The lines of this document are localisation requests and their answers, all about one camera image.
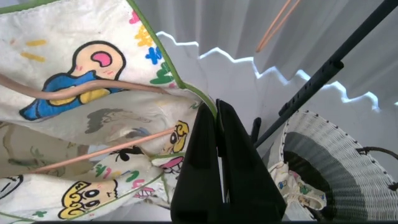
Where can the cream printed shirt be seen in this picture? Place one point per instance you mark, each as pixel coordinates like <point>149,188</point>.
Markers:
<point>93,25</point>

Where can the black clothes rack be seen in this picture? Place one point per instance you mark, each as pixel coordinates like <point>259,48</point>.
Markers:
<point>326,71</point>

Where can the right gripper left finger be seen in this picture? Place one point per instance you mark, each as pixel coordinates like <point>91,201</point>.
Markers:
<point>196,186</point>

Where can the white curtain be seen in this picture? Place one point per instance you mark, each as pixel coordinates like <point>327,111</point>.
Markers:
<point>233,25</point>

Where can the white laundry basket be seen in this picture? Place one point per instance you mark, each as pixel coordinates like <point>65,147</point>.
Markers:
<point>342,161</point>

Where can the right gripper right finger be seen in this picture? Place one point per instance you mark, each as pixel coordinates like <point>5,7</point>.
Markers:
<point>255,193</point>

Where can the cream printed garment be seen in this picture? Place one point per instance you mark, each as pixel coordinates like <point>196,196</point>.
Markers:
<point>295,189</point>

